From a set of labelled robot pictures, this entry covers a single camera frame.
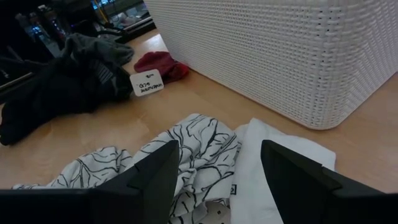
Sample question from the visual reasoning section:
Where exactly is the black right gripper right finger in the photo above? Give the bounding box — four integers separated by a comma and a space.
260, 139, 398, 224

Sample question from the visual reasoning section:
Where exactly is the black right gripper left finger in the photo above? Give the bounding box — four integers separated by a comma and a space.
0, 139, 180, 224

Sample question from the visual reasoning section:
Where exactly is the plain white towel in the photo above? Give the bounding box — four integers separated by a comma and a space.
229, 117, 337, 224

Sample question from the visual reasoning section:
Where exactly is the white black-line leaf-print garment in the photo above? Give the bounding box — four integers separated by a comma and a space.
11, 113, 243, 224

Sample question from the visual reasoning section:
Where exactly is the black garment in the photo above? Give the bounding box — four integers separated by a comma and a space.
0, 55, 134, 147

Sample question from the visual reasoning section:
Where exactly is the dark red garment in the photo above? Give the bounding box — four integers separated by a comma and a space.
134, 51, 190, 85

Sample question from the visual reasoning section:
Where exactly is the grey garment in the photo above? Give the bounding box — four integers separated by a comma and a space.
60, 32, 136, 68

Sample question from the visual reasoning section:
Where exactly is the white handwritten label card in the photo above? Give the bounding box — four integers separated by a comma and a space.
129, 68, 165, 97

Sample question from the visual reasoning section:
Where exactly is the white perforated plastic laundry basket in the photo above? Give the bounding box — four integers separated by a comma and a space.
143, 0, 398, 131

